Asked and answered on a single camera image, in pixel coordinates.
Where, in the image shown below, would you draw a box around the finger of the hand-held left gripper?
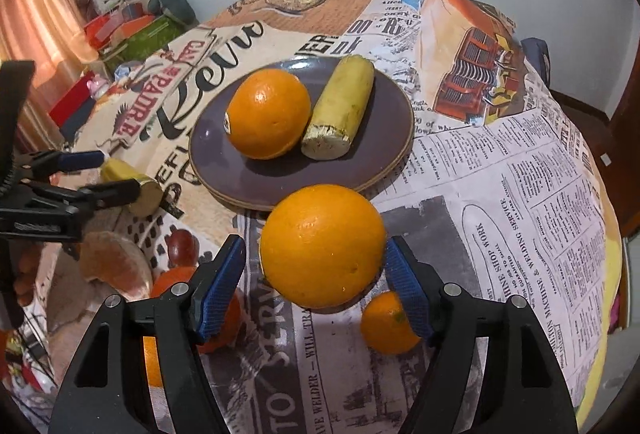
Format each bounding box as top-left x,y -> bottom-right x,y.
29,178 -> 142,213
16,149 -> 107,183

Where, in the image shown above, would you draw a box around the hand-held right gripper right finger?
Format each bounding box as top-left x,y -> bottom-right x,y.
384,235 -> 581,434

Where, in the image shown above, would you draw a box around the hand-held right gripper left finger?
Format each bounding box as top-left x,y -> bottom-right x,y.
47,234 -> 247,434

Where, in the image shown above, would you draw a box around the large orange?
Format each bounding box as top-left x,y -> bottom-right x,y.
259,184 -> 387,310

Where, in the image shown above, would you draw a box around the purple plate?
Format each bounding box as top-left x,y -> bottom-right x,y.
188,56 -> 416,210

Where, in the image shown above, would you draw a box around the orange tangerine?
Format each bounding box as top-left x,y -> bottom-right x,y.
150,266 -> 244,355

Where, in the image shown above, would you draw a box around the small tangerine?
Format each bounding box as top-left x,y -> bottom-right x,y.
360,291 -> 423,355

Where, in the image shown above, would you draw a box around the red and blue box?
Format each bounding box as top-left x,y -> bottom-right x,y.
48,72 -> 109,143

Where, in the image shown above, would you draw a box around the small red apple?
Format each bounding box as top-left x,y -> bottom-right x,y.
165,229 -> 201,268

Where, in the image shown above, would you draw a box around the peeled orange segment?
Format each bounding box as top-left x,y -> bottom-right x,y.
79,231 -> 154,303

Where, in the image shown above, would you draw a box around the orange fruit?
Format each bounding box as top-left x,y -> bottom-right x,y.
142,336 -> 164,388

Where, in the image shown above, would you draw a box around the green box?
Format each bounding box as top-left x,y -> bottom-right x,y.
102,17 -> 184,75

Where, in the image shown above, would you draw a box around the red and white boxes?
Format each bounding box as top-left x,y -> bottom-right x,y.
82,0 -> 157,50

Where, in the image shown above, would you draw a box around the newspaper print tablecloth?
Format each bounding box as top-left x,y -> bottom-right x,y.
15,0 -> 624,434

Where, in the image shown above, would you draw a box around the orange curtain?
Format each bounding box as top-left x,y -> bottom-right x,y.
0,0 -> 97,155

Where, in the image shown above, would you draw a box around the orange with sticker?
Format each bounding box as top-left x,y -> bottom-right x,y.
225,68 -> 312,160

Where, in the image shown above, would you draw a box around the long yellow banana piece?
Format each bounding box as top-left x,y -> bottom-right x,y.
301,55 -> 376,160

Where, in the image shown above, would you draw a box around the yellow undercloth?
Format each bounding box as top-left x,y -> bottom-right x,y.
574,214 -> 627,431

